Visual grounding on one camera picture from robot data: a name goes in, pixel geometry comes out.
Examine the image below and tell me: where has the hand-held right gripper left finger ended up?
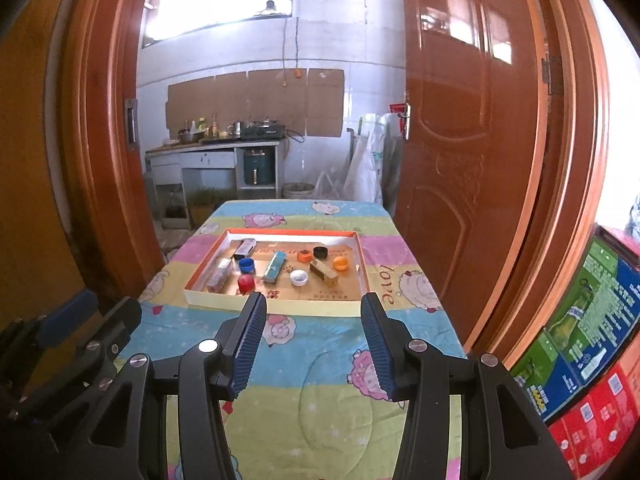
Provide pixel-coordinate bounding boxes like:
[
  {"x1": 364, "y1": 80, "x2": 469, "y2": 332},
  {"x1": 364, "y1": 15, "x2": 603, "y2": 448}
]
[{"x1": 85, "y1": 291, "x2": 268, "y2": 480}]

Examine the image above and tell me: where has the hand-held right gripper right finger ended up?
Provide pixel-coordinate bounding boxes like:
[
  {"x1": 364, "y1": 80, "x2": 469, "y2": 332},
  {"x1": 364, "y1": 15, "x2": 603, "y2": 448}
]
[{"x1": 360, "y1": 292, "x2": 576, "y2": 480}]

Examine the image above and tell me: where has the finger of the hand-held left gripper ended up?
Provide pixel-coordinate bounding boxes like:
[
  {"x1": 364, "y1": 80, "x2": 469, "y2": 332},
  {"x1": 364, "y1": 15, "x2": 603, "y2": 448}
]
[
  {"x1": 0, "y1": 289, "x2": 100, "y2": 386},
  {"x1": 10, "y1": 297, "x2": 143, "y2": 421}
]

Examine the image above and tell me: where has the orange white cardboard tray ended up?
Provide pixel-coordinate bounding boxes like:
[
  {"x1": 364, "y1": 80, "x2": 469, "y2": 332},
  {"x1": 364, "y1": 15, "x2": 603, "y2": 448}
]
[{"x1": 184, "y1": 228, "x2": 369, "y2": 317}]

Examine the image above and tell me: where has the clear plastic box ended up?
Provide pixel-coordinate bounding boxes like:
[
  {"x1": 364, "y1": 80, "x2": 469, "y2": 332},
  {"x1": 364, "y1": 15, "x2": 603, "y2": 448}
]
[{"x1": 205, "y1": 258, "x2": 235, "y2": 294}]

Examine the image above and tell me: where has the light blue rectangular box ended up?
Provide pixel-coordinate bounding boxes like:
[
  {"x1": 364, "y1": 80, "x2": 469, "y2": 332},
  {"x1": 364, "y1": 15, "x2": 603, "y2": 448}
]
[{"x1": 261, "y1": 251, "x2": 287, "y2": 283}]

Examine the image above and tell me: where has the shiny gold rectangular box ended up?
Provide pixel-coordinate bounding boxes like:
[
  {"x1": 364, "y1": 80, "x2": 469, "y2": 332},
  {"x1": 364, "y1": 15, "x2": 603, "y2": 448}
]
[{"x1": 309, "y1": 260, "x2": 340, "y2": 288}]

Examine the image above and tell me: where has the printed cartoon sheep blanket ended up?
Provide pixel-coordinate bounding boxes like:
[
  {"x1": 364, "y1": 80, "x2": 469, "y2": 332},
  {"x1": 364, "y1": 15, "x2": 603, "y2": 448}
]
[{"x1": 112, "y1": 199, "x2": 468, "y2": 480}]

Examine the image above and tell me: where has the white bucket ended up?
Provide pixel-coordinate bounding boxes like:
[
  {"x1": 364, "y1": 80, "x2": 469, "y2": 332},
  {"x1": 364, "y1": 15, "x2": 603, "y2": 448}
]
[{"x1": 281, "y1": 182, "x2": 316, "y2": 200}]

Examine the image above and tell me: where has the clear plastic bag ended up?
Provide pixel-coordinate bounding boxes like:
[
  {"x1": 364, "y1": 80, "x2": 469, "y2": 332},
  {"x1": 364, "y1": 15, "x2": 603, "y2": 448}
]
[{"x1": 314, "y1": 170, "x2": 346, "y2": 200}]

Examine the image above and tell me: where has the green air fryer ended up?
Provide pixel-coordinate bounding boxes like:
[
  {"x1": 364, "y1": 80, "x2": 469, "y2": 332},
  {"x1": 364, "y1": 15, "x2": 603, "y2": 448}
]
[{"x1": 243, "y1": 147, "x2": 275, "y2": 186}]

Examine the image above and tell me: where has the white woven sack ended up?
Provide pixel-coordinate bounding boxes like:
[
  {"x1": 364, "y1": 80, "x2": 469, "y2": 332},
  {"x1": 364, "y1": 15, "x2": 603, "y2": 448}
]
[{"x1": 345, "y1": 112, "x2": 396, "y2": 205}]

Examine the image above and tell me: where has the white kitchen cabinet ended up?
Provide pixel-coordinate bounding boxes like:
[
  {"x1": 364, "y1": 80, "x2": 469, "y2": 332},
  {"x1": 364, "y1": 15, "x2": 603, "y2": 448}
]
[{"x1": 145, "y1": 139, "x2": 288, "y2": 200}]

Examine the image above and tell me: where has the metal strike plate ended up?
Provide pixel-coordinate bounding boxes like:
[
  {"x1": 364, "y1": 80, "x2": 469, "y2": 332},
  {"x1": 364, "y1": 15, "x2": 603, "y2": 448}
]
[{"x1": 124, "y1": 97, "x2": 139, "y2": 147}]

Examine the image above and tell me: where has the brown wooden door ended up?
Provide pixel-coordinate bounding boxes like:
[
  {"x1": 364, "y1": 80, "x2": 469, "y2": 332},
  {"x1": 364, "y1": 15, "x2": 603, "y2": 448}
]
[{"x1": 395, "y1": 0, "x2": 548, "y2": 346}]

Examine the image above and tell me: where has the green blue carton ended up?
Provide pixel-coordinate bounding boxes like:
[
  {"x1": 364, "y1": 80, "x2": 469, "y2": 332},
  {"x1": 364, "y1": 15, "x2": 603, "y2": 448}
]
[{"x1": 510, "y1": 230, "x2": 640, "y2": 423}]

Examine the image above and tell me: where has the black gas stove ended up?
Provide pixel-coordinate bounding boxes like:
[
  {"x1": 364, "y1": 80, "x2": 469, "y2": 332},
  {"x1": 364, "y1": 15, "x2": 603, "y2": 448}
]
[{"x1": 241, "y1": 125, "x2": 287, "y2": 141}]

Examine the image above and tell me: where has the red carton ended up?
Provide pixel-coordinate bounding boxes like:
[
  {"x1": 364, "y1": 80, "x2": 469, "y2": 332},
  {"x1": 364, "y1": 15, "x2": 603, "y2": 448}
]
[{"x1": 547, "y1": 360, "x2": 640, "y2": 476}]

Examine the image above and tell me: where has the metal door hinge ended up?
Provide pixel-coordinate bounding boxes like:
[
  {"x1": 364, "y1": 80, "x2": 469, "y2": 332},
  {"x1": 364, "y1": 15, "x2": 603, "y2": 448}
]
[{"x1": 541, "y1": 55, "x2": 563, "y2": 96}]

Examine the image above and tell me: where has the window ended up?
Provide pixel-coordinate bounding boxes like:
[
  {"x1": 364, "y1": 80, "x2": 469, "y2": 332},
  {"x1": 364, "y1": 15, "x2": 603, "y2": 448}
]
[{"x1": 141, "y1": 0, "x2": 295, "y2": 50}]

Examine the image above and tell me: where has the brown wooden door frame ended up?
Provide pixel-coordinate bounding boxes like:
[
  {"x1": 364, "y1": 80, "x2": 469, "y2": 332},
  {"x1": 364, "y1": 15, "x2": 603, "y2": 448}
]
[{"x1": 60, "y1": 0, "x2": 613, "y2": 366}]

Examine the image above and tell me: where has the cardboard sheet on wall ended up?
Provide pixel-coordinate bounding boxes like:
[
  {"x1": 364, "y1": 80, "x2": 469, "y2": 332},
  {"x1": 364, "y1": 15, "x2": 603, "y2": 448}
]
[{"x1": 166, "y1": 67, "x2": 346, "y2": 138}]

